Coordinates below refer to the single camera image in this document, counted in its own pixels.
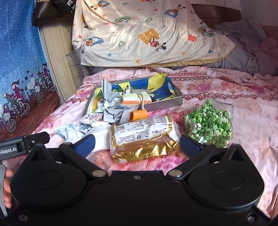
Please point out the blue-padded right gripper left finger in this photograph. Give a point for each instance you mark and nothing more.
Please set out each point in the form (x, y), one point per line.
(77, 154)

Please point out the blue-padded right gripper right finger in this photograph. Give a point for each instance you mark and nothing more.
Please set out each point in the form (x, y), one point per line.
(197, 153)

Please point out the person's left hand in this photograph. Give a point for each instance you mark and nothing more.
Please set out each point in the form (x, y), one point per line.
(7, 196)

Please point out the light blue small cloth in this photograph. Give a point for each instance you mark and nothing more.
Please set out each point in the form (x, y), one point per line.
(69, 133)

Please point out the bag of green paper stars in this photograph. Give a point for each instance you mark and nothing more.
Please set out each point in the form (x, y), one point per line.
(210, 122)

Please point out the patterned white sock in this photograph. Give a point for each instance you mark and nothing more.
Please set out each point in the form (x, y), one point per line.
(90, 121)

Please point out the gold white snack bag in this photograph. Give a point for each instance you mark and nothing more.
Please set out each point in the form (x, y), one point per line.
(144, 139)

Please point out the blue bicycle-print curtain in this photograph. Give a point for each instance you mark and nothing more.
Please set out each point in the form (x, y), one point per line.
(28, 93)

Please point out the grey white crumpled cloth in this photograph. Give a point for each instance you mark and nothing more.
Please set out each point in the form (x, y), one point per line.
(114, 111)

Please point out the orange cylindrical cap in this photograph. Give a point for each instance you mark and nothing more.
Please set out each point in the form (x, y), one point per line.
(138, 115)

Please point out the striped orange green cloth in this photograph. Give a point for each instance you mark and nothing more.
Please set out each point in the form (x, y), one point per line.
(136, 99)

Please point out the grey tray box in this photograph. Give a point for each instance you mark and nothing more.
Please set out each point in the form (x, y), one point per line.
(165, 104)

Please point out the pink floral bed sheet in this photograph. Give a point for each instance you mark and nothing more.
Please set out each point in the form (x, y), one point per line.
(254, 99)

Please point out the beige wooden cabinet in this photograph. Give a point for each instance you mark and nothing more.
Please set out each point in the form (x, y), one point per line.
(56, 40)

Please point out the grey crumpled blanket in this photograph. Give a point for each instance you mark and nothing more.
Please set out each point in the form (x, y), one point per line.
(247, 56)

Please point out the cartoon-print cream quilt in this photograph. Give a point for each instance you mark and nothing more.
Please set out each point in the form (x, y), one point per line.
(144, 33)

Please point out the pink fabric at right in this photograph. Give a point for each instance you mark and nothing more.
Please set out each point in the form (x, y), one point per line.
(269, 45)

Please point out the brown wooden headboard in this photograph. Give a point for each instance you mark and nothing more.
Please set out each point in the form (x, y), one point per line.
(213, 15)

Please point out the black hanging bag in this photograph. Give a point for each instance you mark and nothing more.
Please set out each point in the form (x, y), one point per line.
(47, 11)

